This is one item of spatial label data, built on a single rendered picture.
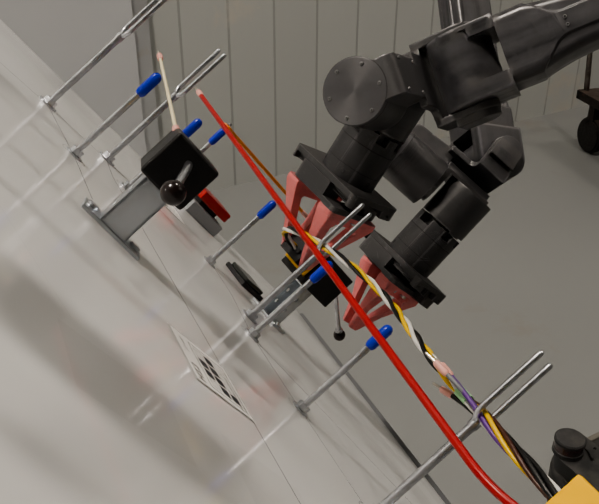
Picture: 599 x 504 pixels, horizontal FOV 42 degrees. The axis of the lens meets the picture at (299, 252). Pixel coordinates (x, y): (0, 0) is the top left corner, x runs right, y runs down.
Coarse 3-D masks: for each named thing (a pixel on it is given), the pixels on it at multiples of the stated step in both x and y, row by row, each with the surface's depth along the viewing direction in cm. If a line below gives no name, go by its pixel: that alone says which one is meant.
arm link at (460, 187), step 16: (464, 176) 87; (432, 192) 86; (448, 192) 86; (464, 192) 85; (480, 192) 87; (432, 208) 86; (448, 208) 85; (464, 208) 85; (480, 208) 85; (448, 224) 85; (464, 224) 86
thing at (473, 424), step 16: (528, 368) 46; (544, 368) 47; (528, 384) 47; (512, 400) 47; (496, 416) 47; (464, 432) 47; (448, 448) 47; (432, 464) 47; (416, 480) 47; (400, 496) 47
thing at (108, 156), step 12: (216, 60) 70; (192, 72) 71; (204, 72) 70; (180, 84) 71; (192, 84) 70; (180, 96) 70; (156, 108) 70; (144, 120) 70; (132, 132) 70; (120, 144) 70; (108, 156) 70
